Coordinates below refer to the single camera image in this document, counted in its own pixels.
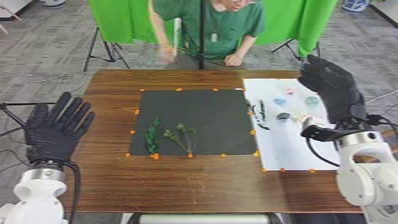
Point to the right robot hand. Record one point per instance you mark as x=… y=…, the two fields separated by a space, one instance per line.
x=334 y=90

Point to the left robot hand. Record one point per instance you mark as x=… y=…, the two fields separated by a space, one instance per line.
x=55 y=130

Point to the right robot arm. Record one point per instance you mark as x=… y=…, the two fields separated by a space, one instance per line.
x=366 y=166

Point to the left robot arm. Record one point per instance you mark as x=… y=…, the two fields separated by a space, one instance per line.
x=37 y=193

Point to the dark mat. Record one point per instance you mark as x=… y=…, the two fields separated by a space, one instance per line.
x=201 y=116

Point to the person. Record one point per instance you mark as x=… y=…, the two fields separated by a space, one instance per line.
x=227 y=30

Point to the pink flower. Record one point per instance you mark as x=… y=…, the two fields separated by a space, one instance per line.
x=290 y=90

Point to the black tripod stand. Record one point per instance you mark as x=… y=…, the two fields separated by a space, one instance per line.
x=291 y=46
x=14 y=116
x=107 y=50

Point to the blue flower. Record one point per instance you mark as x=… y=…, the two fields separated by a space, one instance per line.
x=279 y=101

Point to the bunch of green sprigs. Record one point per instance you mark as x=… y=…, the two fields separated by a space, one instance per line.
x=261 y=115

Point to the leafy green sprig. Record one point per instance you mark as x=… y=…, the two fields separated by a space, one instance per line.
x=151 y=136

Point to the white sheet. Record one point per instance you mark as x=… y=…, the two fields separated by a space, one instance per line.
x=284 y=146

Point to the thin branched green sprig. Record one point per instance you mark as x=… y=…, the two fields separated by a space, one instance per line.
x=185 y=140

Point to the blue and white vase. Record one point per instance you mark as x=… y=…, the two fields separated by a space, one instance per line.
x=355 y=5
x=53 y=2

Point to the pale grey bar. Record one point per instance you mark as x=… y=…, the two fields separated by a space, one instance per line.
x=204 y=219

